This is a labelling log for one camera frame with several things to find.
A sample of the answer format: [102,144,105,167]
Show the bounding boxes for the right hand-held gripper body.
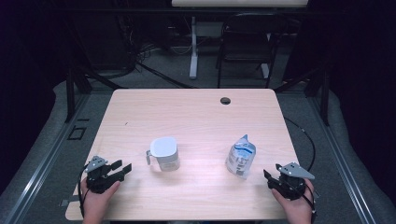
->
[267,161,316,201]

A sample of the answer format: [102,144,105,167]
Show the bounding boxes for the black metal stand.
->
[64,65,125,123]
[274,60,332,127]

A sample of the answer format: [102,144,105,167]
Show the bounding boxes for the clear pitcher with white lid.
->
[145,136,181,173]

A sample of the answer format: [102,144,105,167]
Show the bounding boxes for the person's right hand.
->
[271,186,314,219]

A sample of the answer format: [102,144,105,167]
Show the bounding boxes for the person's left hand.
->
[80,179,121,218]

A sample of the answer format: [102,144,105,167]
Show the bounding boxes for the black folding chair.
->
[216,12,290,90]

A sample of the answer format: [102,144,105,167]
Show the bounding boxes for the thin black floor cable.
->
[284,117,317,173]

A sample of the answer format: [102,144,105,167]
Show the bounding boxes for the white desk leg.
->
[189,16,200,80]

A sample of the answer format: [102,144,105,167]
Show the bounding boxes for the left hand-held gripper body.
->
[83,155,126,195]

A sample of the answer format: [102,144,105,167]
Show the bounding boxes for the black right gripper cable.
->
[292,178,318,224]

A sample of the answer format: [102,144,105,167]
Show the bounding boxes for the grey metal floor rail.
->
[307,95,378,224]
[3,92,92,224]

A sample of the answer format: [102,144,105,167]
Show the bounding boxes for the white labelled bottle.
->
[225,133,257,180]

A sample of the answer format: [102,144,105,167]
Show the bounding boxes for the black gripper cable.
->
[292,178,318,224]
[77,163,92,218]

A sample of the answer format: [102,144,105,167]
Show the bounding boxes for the tangle of cables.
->
[122,13,194,74]

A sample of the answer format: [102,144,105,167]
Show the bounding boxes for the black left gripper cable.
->
[77,163,92,218]

